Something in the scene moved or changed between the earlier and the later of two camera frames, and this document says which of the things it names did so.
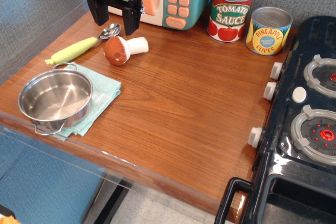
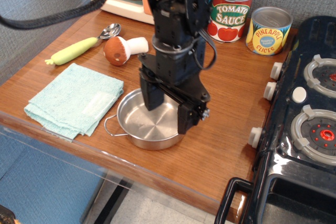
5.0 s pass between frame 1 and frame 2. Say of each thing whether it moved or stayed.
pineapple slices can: stayed
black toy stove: stayed
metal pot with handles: moved
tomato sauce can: stayed
